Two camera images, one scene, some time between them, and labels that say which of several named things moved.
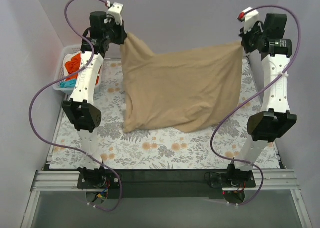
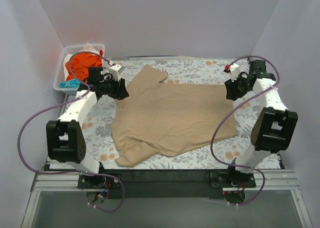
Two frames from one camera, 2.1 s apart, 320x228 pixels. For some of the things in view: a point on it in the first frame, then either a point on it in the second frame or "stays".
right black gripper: [245, 41] -> [232, 89]
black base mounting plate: [164, 184] stays
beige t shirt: [187, 91] -> [153, 118]
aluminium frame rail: [277, 181] stays
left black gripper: [120, 35] -> [119, 88]
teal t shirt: [70, 83] stays
